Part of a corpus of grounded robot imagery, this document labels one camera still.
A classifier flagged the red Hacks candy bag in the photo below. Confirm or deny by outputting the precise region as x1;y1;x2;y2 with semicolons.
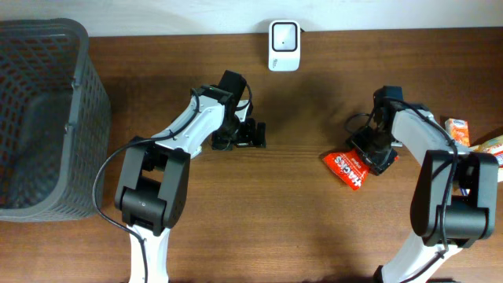
321;149;381;191

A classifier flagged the orange tissue pack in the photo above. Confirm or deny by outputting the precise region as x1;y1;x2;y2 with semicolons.
445;118;470;147

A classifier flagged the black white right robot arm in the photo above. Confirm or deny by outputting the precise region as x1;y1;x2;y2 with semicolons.
347;86;498;282

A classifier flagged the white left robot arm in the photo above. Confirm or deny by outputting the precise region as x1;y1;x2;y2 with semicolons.
114;70;266;282

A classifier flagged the white barcode scanner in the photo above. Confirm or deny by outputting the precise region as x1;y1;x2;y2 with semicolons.
268;20;301;72

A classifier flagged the grey plastic mesh basket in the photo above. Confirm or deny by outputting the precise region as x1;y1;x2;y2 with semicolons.
1;18;112;222

